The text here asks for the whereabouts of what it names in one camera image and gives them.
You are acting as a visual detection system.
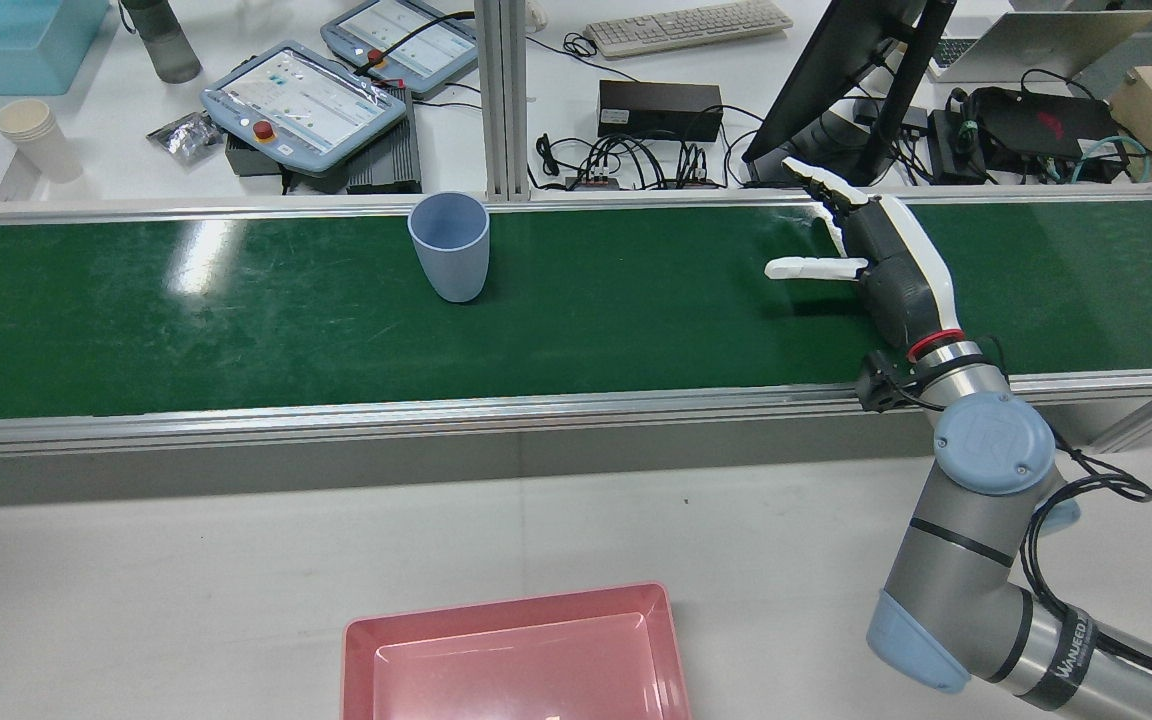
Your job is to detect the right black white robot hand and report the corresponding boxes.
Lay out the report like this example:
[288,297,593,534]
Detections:
[764,157,967,351]

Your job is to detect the black rectangular device box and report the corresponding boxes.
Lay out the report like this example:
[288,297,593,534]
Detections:
[597,80,725,144]

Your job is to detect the light blue plastic cup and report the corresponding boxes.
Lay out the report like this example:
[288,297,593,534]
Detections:
[407,192,491,304]

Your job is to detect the pink plastic tray box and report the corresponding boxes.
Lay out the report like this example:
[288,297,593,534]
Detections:
[341,583,694,720]

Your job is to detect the black power brick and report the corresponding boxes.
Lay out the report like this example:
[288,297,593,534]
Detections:
[928,108,987,186]

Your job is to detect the black Huawei monitor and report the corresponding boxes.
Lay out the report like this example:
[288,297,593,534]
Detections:
[741,0,957,189]

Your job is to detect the black device with red logo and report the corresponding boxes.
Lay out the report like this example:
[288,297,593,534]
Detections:
[966,86,1129,161]

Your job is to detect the silver Huawei laptop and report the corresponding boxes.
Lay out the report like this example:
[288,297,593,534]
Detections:
[926,10,1152,84]

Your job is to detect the white keyboard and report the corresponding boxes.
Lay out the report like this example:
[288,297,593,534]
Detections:
[583,0,795,58]

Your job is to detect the teach pendant with red button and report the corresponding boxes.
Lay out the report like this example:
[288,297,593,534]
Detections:
[200,40,409,179]

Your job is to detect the green conveyor belt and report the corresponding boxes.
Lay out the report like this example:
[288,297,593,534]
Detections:
[0,205,1152,421]

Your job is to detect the crumpled foil packet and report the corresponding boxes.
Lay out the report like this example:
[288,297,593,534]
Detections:
[146,110,225,166]

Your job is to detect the grey drinking bottle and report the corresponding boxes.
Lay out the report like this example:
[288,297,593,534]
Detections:
[119,0,203,85]

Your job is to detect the stack of paper cups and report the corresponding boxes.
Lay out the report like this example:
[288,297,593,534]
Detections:
[0,98,85,185]

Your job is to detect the light blue plastic bin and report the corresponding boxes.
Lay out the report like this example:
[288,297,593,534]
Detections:
[0,0,112,97]

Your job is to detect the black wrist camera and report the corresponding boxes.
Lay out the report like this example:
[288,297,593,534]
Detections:
[856,350,922,413]

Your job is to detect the teal cable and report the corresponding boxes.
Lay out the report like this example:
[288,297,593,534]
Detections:
[1071,135,1152,186]

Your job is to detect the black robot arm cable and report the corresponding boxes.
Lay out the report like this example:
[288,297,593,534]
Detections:
[1021,430,1152,671]

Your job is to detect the aluminium profile post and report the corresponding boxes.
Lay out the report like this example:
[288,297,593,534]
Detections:
[474,0,529,203]

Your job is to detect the teach pendant with black cable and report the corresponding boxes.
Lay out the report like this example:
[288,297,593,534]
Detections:
[320,0,482,98]

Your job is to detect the aluminium conveyor frame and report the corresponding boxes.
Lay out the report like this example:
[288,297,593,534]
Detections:
[0,185,1152,461]

